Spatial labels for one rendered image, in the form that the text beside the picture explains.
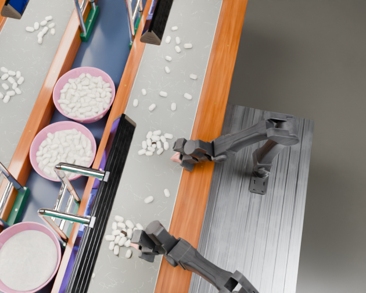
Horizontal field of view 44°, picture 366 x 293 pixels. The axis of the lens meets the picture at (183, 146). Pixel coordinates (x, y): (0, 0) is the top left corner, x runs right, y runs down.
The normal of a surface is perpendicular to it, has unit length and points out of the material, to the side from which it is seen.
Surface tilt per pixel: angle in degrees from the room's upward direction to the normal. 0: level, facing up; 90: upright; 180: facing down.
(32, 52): 0
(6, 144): 0
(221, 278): 31
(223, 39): 0
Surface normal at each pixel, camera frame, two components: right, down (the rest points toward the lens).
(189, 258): -0.37, -0.67
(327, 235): 0.01, -0.43
